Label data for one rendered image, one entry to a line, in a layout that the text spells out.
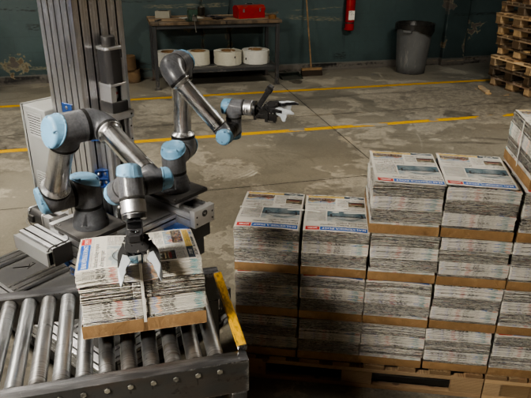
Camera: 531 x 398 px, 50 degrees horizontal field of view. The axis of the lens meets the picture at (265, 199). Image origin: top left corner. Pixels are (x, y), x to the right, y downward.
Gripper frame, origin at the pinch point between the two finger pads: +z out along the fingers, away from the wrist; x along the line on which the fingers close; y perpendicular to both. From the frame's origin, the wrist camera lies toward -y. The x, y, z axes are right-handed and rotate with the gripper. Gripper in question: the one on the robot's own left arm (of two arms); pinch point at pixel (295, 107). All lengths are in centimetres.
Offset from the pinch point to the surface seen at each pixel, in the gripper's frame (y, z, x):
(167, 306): 15, -17, 122
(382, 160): 14.3, 42.3, 17.2
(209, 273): 32, -16, 86
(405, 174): 13, 52, 30
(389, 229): 32, 48, 44
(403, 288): 60, 57, 47
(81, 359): 25, -39, 140
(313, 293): 65, 19, 52
